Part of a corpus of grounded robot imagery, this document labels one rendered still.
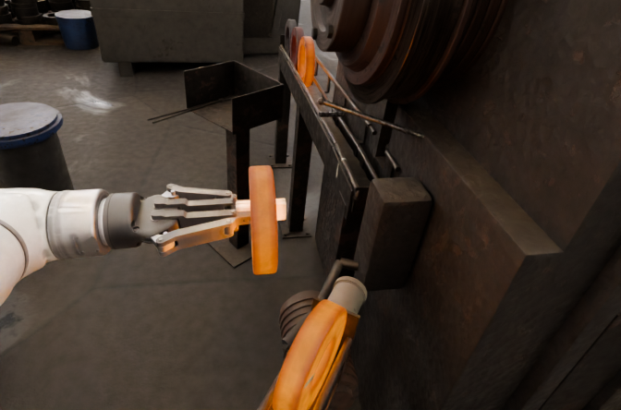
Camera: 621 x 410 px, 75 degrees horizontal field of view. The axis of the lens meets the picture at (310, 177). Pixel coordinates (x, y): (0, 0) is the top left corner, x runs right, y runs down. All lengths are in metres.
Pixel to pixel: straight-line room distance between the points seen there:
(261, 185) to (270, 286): 1.08
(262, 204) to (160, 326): 1.05
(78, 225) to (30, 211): 0.06
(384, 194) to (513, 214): 0.21
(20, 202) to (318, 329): 0.39
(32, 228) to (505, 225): 0.60
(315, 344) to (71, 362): 1.10
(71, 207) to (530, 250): 0.58
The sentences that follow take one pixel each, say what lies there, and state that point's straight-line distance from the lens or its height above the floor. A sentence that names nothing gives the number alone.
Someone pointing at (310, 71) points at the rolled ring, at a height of 0.70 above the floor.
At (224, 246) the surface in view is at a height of 0.01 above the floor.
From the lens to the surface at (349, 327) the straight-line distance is 0.64.
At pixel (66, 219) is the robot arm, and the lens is 0.58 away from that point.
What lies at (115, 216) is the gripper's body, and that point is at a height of 0.86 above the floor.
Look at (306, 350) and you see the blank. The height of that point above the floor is 0.77.
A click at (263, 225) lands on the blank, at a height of 0.87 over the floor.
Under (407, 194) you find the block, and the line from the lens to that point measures 0.74.
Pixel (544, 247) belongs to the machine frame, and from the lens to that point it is 0.61.
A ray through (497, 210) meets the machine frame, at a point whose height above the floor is 0.87.
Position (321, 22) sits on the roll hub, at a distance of 0.85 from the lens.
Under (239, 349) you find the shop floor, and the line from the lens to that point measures 1.43.
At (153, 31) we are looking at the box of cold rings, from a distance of 3.27.
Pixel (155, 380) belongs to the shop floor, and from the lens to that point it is 1.42.
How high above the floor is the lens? 1.21
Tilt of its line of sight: 34 degrees down
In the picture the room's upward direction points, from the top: 6 degrees clockwise
